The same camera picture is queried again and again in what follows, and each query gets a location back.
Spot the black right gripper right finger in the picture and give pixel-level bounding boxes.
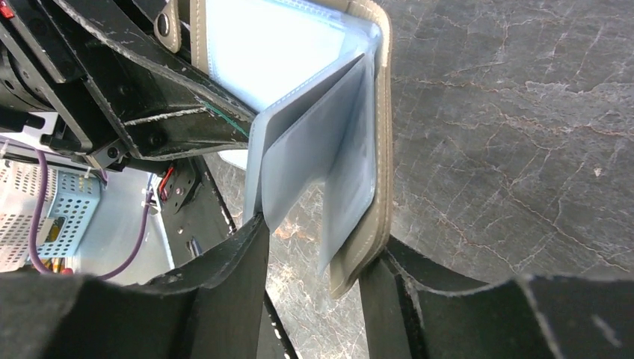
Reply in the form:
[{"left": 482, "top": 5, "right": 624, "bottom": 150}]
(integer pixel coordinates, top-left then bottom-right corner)
[{"left": 360, "top": 239, "right": 633, "bottom": 358}]

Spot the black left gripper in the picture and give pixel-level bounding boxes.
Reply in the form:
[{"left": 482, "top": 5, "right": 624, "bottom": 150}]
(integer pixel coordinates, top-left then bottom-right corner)
[{"left": 1, "top": 1, "right": 256, "bottom": 171}]

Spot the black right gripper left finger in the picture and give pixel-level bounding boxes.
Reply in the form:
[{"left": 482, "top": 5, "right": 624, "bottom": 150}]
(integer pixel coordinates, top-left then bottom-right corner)
[{"left": 1, "top": 214, "right": 269, "bottom": 358}]

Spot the blue perforated basket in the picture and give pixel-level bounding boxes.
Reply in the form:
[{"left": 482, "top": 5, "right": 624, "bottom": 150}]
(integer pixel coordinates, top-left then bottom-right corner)
[{"left": 37, "top": 170, "right": 102, "bottom": 258}]

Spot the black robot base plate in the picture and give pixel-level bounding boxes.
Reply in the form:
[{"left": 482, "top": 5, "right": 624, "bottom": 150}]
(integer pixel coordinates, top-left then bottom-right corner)
[{"left": 157, "top": 156, "right": 298, "bottom": 359}]

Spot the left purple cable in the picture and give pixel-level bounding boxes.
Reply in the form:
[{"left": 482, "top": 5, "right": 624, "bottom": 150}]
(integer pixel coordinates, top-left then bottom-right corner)
[{"left": 27, "top": 146, "right": 155, "bottom": 281}]

